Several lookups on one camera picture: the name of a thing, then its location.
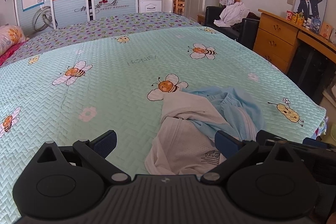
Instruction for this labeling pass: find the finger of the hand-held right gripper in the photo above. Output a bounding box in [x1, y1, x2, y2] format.
[256, 130, 302, 147]
[302, 137, 336, 151]

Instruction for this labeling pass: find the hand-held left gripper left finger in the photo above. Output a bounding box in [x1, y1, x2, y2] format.
[37, 130, 131, 185]

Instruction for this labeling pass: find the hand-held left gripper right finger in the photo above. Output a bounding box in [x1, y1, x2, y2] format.
[201, 131, 292, 184]

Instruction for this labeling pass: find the white and blue mesh shirt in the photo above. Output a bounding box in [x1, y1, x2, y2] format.
[144, 91, 227, 176]

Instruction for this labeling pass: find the white clothes pile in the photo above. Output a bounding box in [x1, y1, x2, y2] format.
[214, 2, 251, 28]

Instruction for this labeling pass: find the green bee-print quilt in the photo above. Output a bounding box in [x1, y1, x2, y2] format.
[0, 26, 327, 224]

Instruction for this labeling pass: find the wooden desk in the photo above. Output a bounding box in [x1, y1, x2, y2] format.
[253, 9, 336, 77]

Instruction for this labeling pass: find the black armchair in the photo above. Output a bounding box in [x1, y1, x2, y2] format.
[205, 6, 260, 50]

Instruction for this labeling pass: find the purple heart-print bedsheet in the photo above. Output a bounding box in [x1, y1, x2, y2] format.
[0, 11, 204, 67]

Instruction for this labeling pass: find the group of small jars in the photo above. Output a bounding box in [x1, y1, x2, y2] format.
[286, 10, 322, 31]

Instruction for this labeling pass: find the red pillow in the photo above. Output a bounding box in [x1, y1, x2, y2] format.
[0, 42, 28, 67]

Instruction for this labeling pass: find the portrait photo in uniform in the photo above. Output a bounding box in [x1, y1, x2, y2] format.
[293, 0, 328, 30]

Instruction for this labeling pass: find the wooden chair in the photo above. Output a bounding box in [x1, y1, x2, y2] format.
[173, 0, 185, 14]

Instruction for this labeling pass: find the small photo frame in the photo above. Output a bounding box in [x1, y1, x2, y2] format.
[319, 21, 333, 39]

